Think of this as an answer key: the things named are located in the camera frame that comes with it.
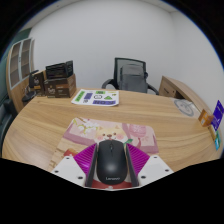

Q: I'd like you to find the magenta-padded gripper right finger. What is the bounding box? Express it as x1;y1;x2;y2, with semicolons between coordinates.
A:
124;143;174;187

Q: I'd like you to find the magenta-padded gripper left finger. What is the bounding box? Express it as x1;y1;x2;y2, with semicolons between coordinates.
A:
50;143;99;188

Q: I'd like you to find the black computer mouse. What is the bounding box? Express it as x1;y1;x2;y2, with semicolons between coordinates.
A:
96;139;129;185

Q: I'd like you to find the pink cartoon print mouse pad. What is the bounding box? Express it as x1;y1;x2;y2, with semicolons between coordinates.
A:
49;116;160;173

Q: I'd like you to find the round grey disc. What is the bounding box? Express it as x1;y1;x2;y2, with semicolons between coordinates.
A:
173;98;195;118

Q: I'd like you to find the orange-brown box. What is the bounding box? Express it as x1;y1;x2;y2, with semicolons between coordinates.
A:
197;108;214;128

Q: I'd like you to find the white sheet with green purple print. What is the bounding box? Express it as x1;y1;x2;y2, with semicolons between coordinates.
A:
70;88;120;108

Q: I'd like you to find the large brown cardboard box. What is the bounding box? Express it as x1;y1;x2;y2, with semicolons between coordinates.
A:
43;73;78;99

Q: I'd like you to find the purple standing sign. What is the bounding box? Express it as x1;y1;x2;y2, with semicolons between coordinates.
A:
210;99;224;132

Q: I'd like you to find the small black visitor chair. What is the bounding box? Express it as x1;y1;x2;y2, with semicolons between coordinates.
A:
22;69;39;103

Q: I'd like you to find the wooden side desk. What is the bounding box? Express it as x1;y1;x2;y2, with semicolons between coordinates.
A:
158;75;204;108

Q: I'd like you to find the small brown cardboard box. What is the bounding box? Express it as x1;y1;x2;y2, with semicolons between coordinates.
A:
31;70;47;97

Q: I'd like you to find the grey backpack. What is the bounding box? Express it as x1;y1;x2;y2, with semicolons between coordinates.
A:
119;64;149;94

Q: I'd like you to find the black cardboard box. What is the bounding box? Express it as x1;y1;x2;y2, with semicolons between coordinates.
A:
45;60;74;80

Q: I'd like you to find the black mesh office chair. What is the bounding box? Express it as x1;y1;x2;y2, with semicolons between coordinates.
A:
101;57;160;96

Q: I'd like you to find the wooden glass-door shelf cabinet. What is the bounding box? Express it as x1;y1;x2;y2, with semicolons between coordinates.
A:
5;37;36;113

